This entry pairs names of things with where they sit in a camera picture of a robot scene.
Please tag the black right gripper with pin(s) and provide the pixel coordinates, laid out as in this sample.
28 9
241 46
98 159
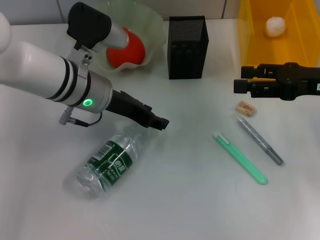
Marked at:
300 80

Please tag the white paper ball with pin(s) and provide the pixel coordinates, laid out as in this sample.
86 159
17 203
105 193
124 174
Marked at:
275 26

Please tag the grey marker pen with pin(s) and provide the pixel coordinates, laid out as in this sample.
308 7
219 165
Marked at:
260 141

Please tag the beige eraser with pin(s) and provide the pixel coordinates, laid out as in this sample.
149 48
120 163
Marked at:
245 108

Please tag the pale green glass fruit bowl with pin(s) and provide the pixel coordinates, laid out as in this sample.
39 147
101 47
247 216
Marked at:
152 27

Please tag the orange fruit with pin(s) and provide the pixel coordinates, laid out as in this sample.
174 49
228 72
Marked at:
130 53

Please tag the yellow plastic bin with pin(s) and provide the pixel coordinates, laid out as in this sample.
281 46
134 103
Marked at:
300 45

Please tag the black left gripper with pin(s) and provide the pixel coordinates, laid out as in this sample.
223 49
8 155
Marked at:
130 108

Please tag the clear green-label water bottle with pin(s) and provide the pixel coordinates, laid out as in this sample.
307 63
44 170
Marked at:
107 162

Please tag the green pen with white cap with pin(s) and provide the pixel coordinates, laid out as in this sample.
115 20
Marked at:
237 157

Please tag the black mesh pen holder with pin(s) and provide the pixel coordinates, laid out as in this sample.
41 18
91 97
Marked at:
186 60

